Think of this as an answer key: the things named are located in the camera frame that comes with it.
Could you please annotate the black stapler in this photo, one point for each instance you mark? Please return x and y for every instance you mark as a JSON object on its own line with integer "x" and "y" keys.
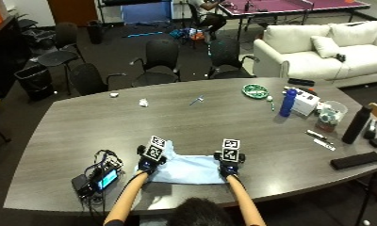
{"x": 371, "y": 128}

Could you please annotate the white marker pen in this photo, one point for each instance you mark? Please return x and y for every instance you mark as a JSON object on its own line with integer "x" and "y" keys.
{"x": 316, "y": 134}

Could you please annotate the clear plastic container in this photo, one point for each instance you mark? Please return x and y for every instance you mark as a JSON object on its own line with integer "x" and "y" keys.
{"x": 331, "y": 116}

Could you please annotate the black office chair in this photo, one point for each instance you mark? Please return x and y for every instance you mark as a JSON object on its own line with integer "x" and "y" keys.
{"x": 90, "y": 78}
{"x": 228, "y": 58}
{"x": 63, "y": 50}
{"x": 162, "y": 59}

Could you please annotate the black rectangular case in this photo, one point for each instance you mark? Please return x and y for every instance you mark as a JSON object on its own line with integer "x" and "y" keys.
{"x": 356, "y": 160}

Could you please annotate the person's right hand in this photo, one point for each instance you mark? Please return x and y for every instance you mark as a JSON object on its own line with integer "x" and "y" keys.
{"x": 230, "y": 166}

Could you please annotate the white sofa cushion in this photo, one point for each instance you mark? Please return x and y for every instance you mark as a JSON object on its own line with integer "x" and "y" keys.
{"x": 325, "y": 46}

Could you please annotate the black water bottle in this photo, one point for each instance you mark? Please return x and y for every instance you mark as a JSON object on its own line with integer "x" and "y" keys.
{"x": 356, "y": 125}

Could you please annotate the green patterned plate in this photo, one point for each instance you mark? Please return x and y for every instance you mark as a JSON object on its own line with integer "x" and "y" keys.
{"x": 255, "y": 91}

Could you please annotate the small blue tool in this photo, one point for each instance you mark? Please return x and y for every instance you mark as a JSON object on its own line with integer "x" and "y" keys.
{"x": 196, "y": 100}

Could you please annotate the green pen with white ball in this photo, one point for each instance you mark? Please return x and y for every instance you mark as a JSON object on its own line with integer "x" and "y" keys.
{"x": 271, "y": 103}

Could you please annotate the white cardboard box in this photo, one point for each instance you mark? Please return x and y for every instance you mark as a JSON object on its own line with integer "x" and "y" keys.
{"x": 305, "y": 102}

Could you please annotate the white sofa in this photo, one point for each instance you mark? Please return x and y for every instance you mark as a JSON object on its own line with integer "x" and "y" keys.
{"x": 323, "y": 59}

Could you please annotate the black game controller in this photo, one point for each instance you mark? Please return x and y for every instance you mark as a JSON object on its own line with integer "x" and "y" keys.
{"x": 341, "y": 57}

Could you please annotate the black cabinet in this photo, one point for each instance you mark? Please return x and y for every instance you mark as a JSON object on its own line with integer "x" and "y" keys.
{"x": 2, "y": 59}

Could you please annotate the white flat stick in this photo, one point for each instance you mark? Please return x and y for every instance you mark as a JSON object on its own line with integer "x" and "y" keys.
{"x": 324, "y": 144}

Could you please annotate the blue water bottle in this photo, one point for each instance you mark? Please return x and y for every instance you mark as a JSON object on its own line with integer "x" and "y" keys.
{"x": 288, "y": 102}

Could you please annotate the small white wad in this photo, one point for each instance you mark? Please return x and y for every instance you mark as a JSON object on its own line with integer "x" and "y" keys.
{"x": 114, "y": 94}

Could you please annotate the crumpled white paper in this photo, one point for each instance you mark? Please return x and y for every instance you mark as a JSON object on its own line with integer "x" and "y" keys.
{"x": 145, "y": 102}

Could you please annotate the light blue cloth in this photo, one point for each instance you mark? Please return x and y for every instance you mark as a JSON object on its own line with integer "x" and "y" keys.
{"x": 188, "y": 169}

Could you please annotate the black waste bin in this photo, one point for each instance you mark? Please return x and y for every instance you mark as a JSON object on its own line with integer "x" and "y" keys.
{"x": 35, "y": 81}
{"x": 95, "y": 31}

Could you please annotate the person's left hand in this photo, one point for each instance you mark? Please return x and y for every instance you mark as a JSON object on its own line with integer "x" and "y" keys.
{"x": 147, "y": 163}

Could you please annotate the white marker cube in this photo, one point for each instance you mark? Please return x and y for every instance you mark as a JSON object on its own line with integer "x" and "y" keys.
{"x": 231, "y": 150}
{"x": 155, "y": 148}

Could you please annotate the purple table-tennis table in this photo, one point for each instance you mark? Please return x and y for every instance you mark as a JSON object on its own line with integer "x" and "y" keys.
{"x": 289, "y": 6}

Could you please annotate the person's head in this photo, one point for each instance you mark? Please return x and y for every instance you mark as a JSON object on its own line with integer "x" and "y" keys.
{"x": 199, "y": 213}

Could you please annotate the black remote control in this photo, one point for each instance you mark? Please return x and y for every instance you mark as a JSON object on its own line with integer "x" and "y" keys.
{"x": 301, "y": 82}

